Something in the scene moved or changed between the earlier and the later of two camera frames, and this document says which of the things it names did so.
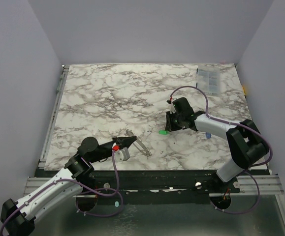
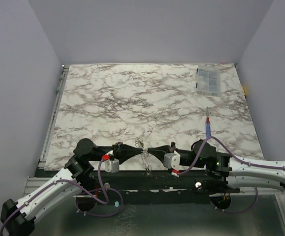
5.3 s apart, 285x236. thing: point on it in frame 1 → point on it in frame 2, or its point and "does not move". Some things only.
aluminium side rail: x=53 y=116 does not move
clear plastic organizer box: x=208 y=79 does not move
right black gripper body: x=171 y=120 → x=172 y=150
